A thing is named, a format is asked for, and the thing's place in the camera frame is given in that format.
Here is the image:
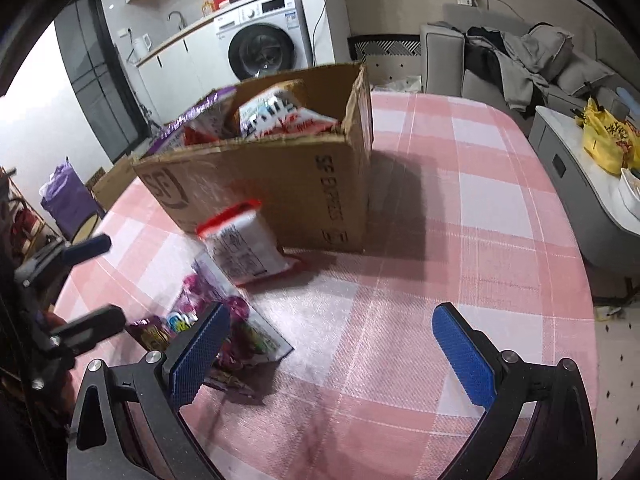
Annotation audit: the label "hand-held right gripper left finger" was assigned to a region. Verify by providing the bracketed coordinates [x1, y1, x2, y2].
[66, 301, 232, 480]

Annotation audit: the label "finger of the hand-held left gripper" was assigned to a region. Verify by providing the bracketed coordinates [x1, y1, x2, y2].
[46, 305, 127, 359]
[14, 233, 112, 289]

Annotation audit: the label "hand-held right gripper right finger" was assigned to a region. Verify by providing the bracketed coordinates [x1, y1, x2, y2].
[431, 302, 599, 480]

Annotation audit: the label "pink purple snack packet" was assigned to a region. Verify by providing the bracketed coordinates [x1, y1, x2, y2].
[167, 252, 295, 401]

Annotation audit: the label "dark red snack packet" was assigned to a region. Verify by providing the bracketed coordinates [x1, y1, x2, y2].
[125, 315, 173, 353]

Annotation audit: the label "white red-edged snack packet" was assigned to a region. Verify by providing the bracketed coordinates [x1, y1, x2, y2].
[196, 200, 306, 286]

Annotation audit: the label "purple white-backed snack packet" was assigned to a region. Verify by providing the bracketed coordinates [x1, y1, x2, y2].
[150, 86, 238, 153]

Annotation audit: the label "brown cardboard box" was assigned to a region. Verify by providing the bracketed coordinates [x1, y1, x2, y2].
[131, 61, 375, 255]

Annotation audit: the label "orange stick snack packet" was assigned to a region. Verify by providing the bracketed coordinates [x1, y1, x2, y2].
[237, 80, 341, 141]

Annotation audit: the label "purple bag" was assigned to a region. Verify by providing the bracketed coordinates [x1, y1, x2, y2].
[40, 162, 101, 241]

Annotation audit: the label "flat cardboard piece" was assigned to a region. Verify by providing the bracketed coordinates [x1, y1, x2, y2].
[85, 155, 138, 211]

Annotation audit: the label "wooden shelf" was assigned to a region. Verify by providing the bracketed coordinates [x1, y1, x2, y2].
[0, 167, 56, 261]

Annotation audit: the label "pink checkered tablecloth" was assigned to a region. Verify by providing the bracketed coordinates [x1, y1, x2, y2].
[52, 91, 601, 480]

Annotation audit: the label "white patterned rug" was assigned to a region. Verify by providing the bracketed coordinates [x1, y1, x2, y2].
[595, 305, 640, 461]

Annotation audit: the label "dark glass door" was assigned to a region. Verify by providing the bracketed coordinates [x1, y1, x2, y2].
[54, 0, 151, 163]

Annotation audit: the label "grey coffee table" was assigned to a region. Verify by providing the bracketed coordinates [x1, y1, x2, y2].
[529, 105, 640, 268]

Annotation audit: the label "white counter cabinet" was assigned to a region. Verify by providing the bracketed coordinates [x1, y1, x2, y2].
[132, 22, 236, 126]

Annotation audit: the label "white bowl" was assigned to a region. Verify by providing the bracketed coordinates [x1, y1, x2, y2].
[617, 167, 640, 236]

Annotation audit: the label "yellow plastic bag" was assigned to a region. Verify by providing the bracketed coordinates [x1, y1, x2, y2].
[575, 97, 640, 176]

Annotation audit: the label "white washing machine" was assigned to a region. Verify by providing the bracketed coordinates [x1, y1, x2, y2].
[212, 0, 316, 83]

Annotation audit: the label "grey sofa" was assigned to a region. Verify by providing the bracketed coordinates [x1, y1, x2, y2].
[419, 2, 640, 126]

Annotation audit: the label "white plastic bag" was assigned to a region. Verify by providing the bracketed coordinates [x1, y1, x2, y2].
[372, 76, 423, 93]

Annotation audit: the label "black clothes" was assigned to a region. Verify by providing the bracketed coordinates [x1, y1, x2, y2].
[465, 27, 511, 81]

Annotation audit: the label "grey jacket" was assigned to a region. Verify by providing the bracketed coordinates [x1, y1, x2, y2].
[495, 22, 576, 111]

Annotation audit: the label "black framed patterned panel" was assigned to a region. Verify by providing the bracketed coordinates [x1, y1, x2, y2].
[347, 34, 423, 91]

